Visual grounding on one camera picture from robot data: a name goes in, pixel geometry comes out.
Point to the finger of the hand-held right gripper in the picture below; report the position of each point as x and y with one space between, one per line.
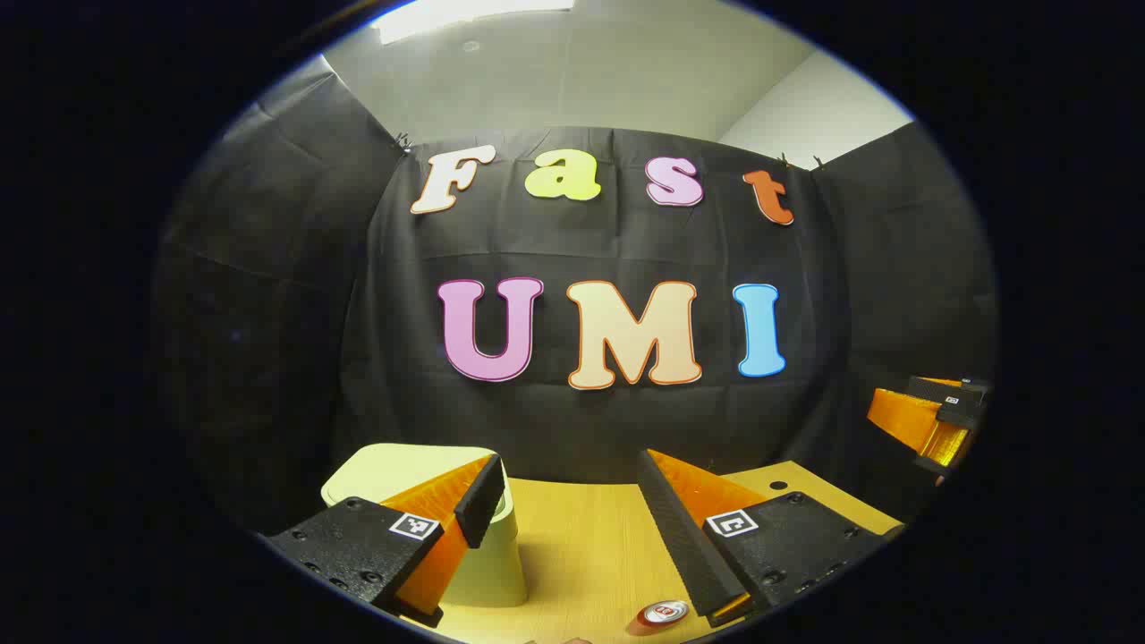
903 420

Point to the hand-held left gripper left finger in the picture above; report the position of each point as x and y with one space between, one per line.
481 501

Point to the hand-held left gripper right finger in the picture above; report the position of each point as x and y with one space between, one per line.
680 537

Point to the orange pop can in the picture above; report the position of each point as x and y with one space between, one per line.
664 614

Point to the green desktop garbage bin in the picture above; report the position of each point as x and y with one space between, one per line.
394 467

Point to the wooden desktop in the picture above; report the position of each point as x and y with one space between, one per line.
581 555

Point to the black backdrop cloth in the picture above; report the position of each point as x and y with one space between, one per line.
581 429

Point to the ceiling light panel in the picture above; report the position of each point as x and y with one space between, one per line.
465 16

